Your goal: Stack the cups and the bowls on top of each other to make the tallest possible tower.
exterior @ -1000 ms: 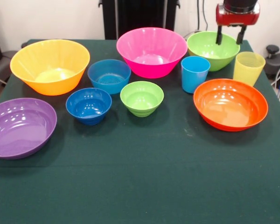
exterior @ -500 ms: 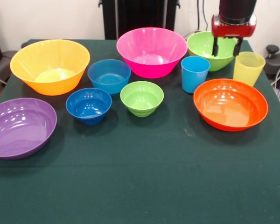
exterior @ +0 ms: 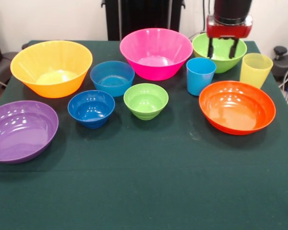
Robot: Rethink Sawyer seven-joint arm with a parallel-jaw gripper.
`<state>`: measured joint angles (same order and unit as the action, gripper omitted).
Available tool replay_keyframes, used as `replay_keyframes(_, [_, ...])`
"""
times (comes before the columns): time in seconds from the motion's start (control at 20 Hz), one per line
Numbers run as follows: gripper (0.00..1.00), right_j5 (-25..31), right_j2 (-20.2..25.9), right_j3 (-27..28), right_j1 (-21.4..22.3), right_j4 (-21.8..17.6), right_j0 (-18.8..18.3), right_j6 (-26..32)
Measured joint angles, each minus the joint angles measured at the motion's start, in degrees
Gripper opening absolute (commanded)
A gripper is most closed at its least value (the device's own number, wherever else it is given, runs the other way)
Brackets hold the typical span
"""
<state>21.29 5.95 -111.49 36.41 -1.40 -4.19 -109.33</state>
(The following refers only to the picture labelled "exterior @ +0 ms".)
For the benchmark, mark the shallow purple plastic bowl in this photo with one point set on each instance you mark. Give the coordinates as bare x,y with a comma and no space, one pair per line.
19,134

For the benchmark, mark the large yellow plastic bowl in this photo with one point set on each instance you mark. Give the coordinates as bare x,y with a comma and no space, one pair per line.
50,57

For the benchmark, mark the light blue plastic cup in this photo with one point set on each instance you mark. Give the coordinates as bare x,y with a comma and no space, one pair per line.
199,81

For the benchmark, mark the translucent yellow plastic cup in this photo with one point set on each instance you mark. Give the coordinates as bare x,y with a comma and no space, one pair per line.
254,74

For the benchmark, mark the small dark blue bowl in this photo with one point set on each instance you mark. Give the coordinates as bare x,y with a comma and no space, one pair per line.
91,107

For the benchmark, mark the shallow orange plastic bowl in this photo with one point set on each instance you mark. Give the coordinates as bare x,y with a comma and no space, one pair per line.
235,112

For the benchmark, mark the translucent light blue bowl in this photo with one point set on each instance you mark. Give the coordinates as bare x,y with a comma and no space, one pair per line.
110,74

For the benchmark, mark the black knob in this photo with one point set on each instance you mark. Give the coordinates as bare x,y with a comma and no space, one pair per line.
280,50

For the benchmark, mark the large pink plastic bowl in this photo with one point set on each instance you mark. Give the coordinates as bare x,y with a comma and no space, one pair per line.
156,45

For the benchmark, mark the large green plastic bowl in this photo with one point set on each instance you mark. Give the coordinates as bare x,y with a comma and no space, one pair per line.
222,50

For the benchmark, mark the small green plastic bowl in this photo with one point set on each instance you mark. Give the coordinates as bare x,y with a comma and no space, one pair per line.
146,100

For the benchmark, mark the dark green tablecloth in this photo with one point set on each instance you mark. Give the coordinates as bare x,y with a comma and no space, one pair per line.
144,187

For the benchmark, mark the black round base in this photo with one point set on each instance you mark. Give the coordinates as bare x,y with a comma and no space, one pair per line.
286,64

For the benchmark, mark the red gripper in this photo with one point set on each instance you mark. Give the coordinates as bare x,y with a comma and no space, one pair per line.
230,31

